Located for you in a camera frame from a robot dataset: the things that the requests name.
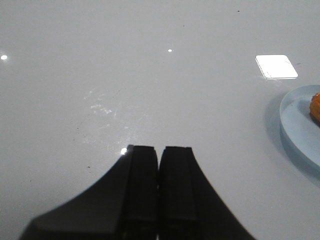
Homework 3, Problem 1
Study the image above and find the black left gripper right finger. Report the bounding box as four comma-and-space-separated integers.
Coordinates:
159, 146, 254, 240

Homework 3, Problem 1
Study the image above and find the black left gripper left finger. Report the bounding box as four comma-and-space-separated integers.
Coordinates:
20, 145, 158, 240

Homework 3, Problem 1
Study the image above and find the light blue round plate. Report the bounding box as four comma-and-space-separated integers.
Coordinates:
279, 84, 320, 187

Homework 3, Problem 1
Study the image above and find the orange plastic corn cob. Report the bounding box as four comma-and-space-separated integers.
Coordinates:
309, 92, 320, 125

